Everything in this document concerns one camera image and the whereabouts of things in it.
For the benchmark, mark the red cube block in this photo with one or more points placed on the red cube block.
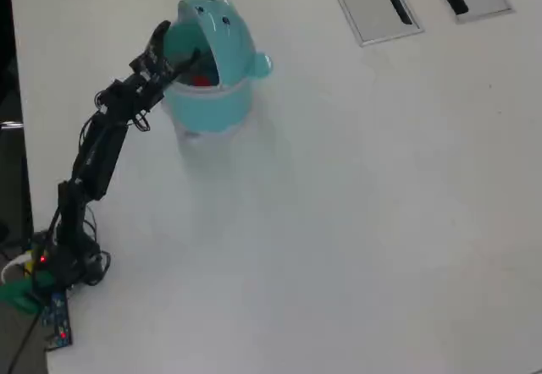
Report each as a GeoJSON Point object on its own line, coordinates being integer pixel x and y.
{"type": "Point", "coordinates": [202, 81]}

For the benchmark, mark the green table clamp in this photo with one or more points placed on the green table clamp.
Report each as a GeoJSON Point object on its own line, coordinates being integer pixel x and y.
{"type": "Point", "coordinates": [19, 295]}

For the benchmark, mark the blue circuit board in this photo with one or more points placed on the blue circuit board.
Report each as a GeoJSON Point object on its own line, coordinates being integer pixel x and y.
{"type": "Point", "coordinates": [59, 319]}

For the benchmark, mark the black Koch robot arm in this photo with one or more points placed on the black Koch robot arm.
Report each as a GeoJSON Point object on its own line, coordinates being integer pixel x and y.
{"type": "Point", "coordinates": [99, 158]}

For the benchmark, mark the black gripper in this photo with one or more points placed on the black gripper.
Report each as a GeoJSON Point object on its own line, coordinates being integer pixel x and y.
{"type": "Point", "coordinates": [158, 82]}

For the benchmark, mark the silver metal chair leg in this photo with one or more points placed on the silver metal chair leg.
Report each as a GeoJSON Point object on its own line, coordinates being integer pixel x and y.
{"type": "Point", "coordinates": [10, 124]}

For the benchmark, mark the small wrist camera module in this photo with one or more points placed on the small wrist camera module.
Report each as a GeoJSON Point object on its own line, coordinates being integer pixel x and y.
{"type": "Point", "coordinates": [140, 66]}

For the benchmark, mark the teal animal shaped bin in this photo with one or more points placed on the teal animal shaped bin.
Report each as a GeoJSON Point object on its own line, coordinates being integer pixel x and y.
{"type": "Point", "coordinates": [207, 107]}

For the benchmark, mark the small yellow connector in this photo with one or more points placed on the small yellow connector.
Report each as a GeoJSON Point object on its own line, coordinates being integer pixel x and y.
{"type": "Point", "coordinates": [29, 267]}

